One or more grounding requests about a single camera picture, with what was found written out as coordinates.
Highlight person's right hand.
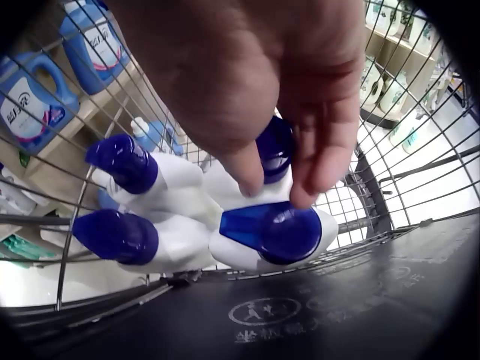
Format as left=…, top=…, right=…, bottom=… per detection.
left=109, top=0, right=366, bottom=210

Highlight person's right fingers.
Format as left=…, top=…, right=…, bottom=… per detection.
left=279, top=109, right=357, bottom=210

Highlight person's right thumb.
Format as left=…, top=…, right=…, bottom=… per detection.
left=204, top=116, right=267, bottom=198

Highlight white bottle with blue cap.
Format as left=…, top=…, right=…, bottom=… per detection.
left=84, top=134, right=222, bottom=225
left=208, top=180, right=339, bottom=271
left=256, top=116, right=297, bottom=203
left=71, top=208, right=216, bottom=278

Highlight black cart seat flap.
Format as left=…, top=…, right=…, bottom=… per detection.
left=7, top=221, right=480, bottom=360

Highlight shop shelf with blue jugs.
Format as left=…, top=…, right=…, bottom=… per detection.
left=0, top=0, right=184, bottom=263

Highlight wire shopping cart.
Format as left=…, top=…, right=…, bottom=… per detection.
left=0, top=0, right=474, bottom=323

